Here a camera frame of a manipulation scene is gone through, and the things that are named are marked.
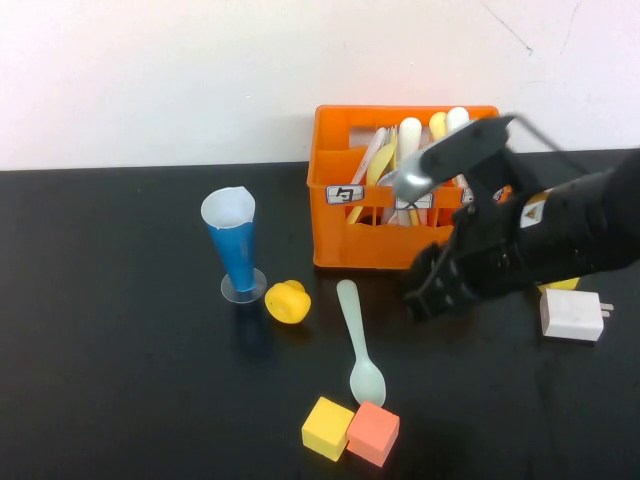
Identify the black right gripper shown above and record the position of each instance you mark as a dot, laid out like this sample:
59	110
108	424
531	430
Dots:
500	250

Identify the mint green plastic spoon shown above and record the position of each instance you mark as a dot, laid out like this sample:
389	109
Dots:
367	382

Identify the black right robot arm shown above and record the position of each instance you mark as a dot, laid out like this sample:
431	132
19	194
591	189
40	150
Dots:
590	230

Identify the orange plastic cutlery crate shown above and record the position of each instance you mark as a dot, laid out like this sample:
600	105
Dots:
330	240

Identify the white plastic spoon bowl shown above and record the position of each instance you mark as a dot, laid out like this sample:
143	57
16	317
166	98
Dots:
389	178

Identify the small yellow foam cube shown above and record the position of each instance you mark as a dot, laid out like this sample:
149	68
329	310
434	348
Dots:
562	285

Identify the pale yellow plastic spoon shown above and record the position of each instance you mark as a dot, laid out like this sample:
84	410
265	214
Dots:
381	160

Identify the yellow round plastic toy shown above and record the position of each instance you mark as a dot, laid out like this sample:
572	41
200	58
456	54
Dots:
287	305

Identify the white slim plastic spoon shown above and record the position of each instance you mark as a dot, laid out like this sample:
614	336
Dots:
372	147

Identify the orange foam cube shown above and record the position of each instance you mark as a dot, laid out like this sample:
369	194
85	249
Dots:
372	432

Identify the pale yellow plastic knife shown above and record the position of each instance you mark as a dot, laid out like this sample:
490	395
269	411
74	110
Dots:
438	127

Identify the grey-white plastic fork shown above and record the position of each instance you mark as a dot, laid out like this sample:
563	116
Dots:
393	132

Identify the white plastic knife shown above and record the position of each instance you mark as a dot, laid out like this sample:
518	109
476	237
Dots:
456	119

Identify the large yellow foam cube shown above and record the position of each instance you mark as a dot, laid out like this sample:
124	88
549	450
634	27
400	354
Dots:
327	425

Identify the blue cone cup clear base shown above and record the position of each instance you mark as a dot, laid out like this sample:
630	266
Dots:
235	250

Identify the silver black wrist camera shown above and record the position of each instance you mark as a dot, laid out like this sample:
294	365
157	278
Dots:
450	155

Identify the white USB wall charger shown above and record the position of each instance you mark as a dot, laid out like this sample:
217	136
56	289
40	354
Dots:
570	315

